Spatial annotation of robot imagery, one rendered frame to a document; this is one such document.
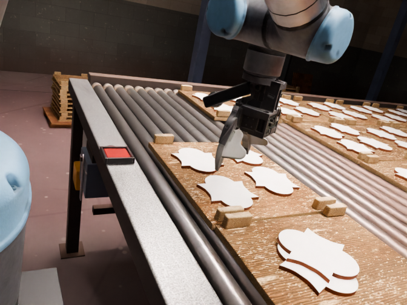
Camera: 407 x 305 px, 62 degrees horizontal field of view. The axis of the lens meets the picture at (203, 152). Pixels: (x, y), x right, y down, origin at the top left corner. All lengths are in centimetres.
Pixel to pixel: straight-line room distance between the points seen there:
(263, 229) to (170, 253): 20
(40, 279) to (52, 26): 533
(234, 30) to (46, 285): 45
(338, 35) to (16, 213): 42
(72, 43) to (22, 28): 68
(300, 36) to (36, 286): 47
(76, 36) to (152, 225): 522
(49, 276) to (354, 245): 56
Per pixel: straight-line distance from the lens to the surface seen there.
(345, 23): 52
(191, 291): 57
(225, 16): 57
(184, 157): 92
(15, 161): 28
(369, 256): 77
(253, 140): 79
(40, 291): 50
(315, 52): 51
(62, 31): 575
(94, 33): 583
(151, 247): 63
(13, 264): 30
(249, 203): 77
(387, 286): 71
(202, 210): 71
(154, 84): 176
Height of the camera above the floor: 131
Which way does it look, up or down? 22 degrees down
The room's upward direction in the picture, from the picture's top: 12 degrees clockwise
